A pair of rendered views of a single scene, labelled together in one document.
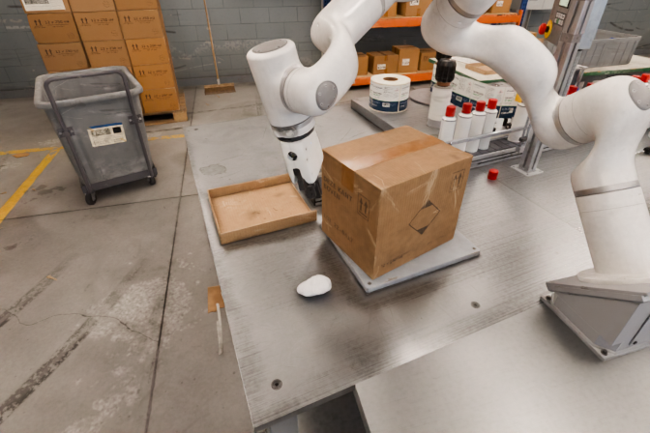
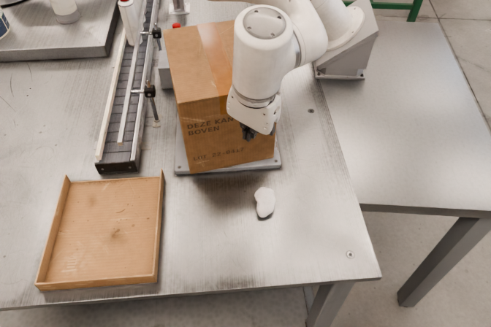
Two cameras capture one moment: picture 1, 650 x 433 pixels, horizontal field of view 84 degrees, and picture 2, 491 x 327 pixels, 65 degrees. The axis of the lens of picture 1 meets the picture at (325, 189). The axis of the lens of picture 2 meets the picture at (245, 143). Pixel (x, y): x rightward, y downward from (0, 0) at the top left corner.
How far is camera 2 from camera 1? 0.77 m
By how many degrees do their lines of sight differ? 55
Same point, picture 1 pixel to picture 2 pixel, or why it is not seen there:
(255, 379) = (343, 269)
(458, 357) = (348, 139)
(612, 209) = not seen: outside the picture
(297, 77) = (310, 33)
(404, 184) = not seen: hidden behind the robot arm
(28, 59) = not seen: outside the picture
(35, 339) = not seen: outside the picture
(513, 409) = (386, 131)
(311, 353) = (327, 223)
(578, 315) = (343, 68)
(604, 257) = (335, 28)
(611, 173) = not seen: outside the picture
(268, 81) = (286, 57)
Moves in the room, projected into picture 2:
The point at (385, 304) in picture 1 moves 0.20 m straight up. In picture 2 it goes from (295, 160) to (303, 111)
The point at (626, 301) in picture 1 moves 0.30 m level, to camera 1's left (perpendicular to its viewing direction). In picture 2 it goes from (368, 41) to (355, 102)
